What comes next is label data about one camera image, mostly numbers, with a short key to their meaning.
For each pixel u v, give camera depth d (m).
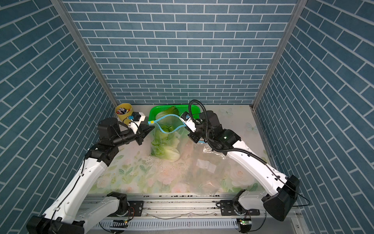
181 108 1.09
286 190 0.39
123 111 1.03
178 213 0.74
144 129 0.64
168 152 0.84
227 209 0.73
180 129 0.71
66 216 0.38
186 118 0.59
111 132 0.53
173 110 1.04
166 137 0.78
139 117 0.59
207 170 0.87
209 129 0.51
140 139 0.62
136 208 0.74
